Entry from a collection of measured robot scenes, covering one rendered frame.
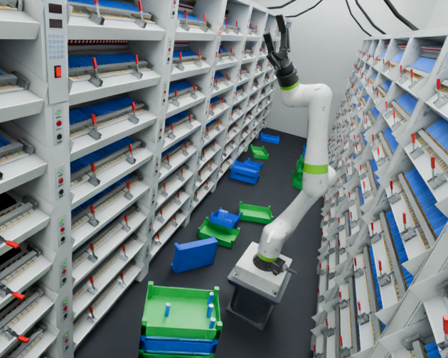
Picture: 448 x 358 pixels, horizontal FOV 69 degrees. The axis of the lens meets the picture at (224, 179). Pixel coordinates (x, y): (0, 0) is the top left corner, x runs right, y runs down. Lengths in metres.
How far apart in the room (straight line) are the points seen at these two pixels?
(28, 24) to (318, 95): 1.09
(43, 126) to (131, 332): 1.28
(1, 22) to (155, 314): 1.10
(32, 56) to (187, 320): 1.07
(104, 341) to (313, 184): 1.33
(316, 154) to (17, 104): 1.17
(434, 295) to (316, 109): 0.90
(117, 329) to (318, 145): 1.42
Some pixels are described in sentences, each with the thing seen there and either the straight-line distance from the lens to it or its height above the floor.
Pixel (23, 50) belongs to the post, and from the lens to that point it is 1.08.
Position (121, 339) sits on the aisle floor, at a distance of 1.99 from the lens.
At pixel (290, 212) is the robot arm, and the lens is 1.91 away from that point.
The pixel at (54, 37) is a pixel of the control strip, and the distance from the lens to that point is 1.06.
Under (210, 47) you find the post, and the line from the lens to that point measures 2.27.
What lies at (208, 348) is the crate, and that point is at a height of 0.43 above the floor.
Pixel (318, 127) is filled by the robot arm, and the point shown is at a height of 1.23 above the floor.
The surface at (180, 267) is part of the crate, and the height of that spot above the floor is 0.05.
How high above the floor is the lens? 1.59
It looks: 26 degrees down
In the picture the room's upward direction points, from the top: 12 degrees clockwise
